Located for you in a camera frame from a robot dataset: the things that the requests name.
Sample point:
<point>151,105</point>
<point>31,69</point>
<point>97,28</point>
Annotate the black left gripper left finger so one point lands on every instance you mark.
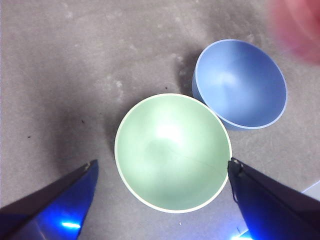
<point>57,200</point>

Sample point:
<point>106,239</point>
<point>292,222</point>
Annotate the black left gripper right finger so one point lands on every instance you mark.
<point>275,207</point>

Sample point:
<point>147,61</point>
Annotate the green ribbed bowl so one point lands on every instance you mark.
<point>172,152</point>

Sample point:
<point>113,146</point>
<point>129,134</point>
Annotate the red ribbed bowl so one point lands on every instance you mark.
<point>300,25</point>

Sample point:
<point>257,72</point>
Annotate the blue ribbed bowl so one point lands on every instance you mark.
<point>242,82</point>

